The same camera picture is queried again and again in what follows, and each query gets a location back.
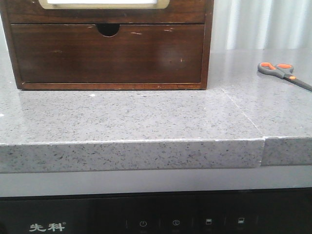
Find grey orange scissors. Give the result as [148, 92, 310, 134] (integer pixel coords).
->
[257, 62, 312, 91]

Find black appliance control panel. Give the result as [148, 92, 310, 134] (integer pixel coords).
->
[0, 188, 312, 234]

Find dark wooden drawer cabinet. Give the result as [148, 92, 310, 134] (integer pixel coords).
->
[0, 0, 214, 90]

